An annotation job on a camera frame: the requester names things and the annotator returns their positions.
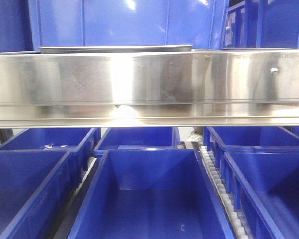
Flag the roller track rail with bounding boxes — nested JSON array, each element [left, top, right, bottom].
[[199, 145, 253, 239]]

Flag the stainless steel shelf rail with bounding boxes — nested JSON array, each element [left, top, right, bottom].
[[0, 49, 299, 128]]

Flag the lower left blue bin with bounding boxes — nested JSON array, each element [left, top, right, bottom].
[[0, 150, 72, 239]]

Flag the rear middle lower bin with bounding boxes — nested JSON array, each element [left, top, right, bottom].
[[93, 126, 181, 161]]

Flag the rear left lower bin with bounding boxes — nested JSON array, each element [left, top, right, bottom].
[[0, 127, 101, 188]]

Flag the lower middle blue bin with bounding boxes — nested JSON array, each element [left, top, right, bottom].
[[69, 149, 234, 239]]

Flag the upper middle blue bin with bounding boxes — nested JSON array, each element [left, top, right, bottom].
[[28, 0, 229, 49]]

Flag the upper right blue bin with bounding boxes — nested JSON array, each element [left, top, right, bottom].
[[223, 0, 299, 49]]

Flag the rear right lower bin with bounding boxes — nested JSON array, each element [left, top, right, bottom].
[[204, 126, 299, 168]]

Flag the lower right blue bin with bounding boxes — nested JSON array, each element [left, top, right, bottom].
[[222, 152, 299, 239]]

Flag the silver metal tray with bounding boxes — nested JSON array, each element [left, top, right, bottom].
[[39, 44, 193, 54]]

